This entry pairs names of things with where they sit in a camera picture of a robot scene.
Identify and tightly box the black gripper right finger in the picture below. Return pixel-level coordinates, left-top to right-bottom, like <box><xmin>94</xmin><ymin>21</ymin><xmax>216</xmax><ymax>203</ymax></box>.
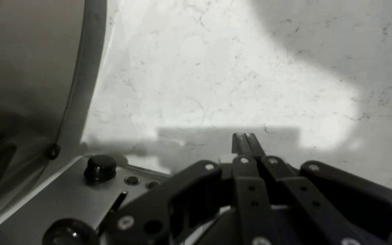
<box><xmin>246</xmin><ymin>132</ymin><xmax>392</xmax><ymax>245</ymax></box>

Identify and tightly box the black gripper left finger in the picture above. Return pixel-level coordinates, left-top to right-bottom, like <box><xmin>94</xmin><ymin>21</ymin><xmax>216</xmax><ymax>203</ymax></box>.
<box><xmin>99</xmin><ymin>132</ymin><xmax>271</xmax><ymax>245</ymax></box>

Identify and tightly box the silver toaster with black dots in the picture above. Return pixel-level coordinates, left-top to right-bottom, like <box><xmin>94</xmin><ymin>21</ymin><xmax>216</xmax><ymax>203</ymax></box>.
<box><xmin>0</xmin><ymin>153</ymin><xmax>179</xmax><ymax>245</ymax></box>

